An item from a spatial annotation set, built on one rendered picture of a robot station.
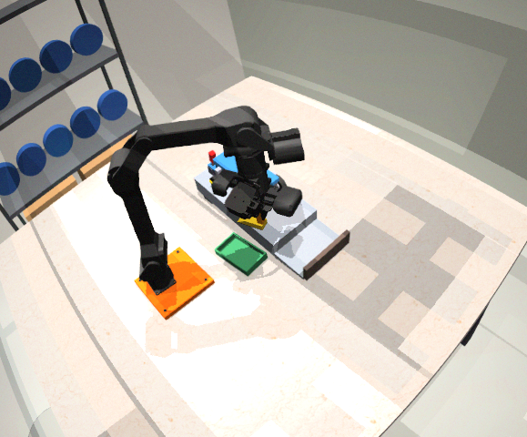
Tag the small blue-topped trolley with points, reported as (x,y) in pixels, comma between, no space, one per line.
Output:
(229,164)

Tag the green tray floor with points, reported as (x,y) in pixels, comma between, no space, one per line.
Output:
(240,253)

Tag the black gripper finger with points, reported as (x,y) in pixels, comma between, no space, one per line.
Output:
(265,210)

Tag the red-headed metal pin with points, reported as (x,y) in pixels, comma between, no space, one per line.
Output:
(211,155)

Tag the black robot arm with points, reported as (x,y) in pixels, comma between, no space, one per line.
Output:
(243,135)

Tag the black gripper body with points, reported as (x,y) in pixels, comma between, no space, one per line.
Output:
(284,202)

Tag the green tray rim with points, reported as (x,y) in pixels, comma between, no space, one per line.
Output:
(254,266)

